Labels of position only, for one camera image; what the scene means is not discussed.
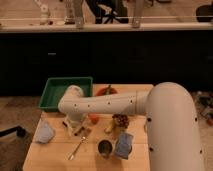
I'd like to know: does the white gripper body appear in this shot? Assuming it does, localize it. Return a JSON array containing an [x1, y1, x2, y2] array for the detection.
[[64, 114, 86, 135]]

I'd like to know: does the brown rectangular eraser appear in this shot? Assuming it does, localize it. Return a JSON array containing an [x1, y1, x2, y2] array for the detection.
[[62, 121, 91, 136]]

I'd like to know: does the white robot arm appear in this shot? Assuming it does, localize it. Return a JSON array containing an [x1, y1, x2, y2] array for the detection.
[[58, 82, 205, 171]]

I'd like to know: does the orange bowl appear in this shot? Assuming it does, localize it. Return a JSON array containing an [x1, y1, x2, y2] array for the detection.
[[96, 87, 118, 96]]

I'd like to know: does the green vegetable in bowl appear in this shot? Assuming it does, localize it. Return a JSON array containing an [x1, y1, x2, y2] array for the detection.
[[106, 84, 111, 95]]

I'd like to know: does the silver fork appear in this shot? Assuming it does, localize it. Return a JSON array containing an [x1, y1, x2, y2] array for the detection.
[[68, 136, 87, 160]]

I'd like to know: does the orange ball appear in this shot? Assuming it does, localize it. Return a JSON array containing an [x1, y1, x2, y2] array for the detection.
[[88, 114, 100, 124]]

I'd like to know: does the light blue cloth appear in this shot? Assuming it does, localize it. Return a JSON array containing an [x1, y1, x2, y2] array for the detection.
[[35, 120, 55, 144]]

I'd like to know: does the yellow banana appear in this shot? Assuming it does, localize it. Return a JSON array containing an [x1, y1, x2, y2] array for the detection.
[[105, 121, 115, 134]]

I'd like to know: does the silver metal cup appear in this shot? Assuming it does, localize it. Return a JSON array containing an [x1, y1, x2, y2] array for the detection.
[[98, 140, 113, 158]]

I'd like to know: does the green plastic tray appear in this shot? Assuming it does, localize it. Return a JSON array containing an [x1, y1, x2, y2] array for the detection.
[[39, 77, 93, 112]]

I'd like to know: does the bunch of brown grapes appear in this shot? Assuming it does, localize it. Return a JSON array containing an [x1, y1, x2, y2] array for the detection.
[[112, 114, 129, 128]]

